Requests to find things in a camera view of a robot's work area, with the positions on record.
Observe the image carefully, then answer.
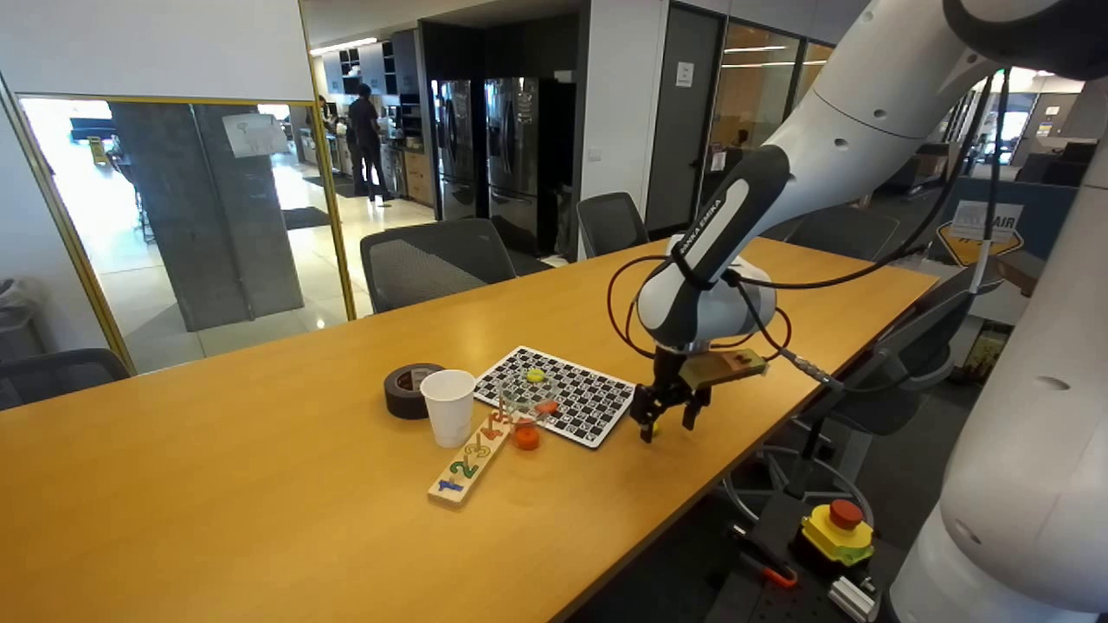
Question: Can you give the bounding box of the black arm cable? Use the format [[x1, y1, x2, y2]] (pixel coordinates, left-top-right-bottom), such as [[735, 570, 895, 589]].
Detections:
[[603, 65, 1016, 391]]

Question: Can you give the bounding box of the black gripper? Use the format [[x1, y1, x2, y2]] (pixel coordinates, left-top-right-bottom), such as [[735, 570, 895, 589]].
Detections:
[[631, 343, 713, 446]]

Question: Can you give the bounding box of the black white checker calibration board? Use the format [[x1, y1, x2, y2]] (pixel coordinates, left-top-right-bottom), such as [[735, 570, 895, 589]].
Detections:
[[472, 343, 639, 453]]

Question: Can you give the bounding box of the grey office chair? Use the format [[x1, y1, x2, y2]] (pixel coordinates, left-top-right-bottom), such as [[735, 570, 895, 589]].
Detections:
[[574, 190, 652, 260], [357, 214, 519, 314], [0, 346, 132, 411]]

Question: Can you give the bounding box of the person in dark clothes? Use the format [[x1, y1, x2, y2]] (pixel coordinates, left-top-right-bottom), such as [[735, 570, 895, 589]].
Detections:
[[341, 80, 391, 208]]

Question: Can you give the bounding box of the yellow red emergency stop button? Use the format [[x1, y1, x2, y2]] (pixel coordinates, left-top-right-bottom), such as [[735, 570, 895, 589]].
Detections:
[[800, 496, 878, 570]]

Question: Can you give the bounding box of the black clamp orange handle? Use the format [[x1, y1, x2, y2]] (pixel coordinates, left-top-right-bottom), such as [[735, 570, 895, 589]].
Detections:
[[727, 524, 803, 597]]

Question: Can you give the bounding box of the wooden number puzzle strip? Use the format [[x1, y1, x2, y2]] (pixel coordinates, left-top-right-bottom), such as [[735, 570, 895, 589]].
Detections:
[[424, 409, 519, 508]]

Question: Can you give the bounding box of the brown wrist camera box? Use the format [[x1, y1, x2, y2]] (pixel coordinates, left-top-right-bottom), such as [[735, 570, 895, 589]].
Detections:
[[676, 346, 770, 391]]

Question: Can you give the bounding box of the clear plastic cup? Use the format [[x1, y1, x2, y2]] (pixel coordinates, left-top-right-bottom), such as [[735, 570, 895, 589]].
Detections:
[[414, 366, 482, 449]]

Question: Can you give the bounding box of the yellow framed glass partition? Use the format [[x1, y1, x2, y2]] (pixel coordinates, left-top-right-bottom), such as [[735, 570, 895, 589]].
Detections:
[[0, 71, 358, 378]]

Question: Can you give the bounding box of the small white box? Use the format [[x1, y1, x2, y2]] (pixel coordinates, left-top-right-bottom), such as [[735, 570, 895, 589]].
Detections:
[[827, 570, 881, 623]]

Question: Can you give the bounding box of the dark tape roll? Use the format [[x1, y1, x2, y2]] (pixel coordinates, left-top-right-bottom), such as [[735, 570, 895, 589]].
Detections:
[[381, 361, 447, 424]]

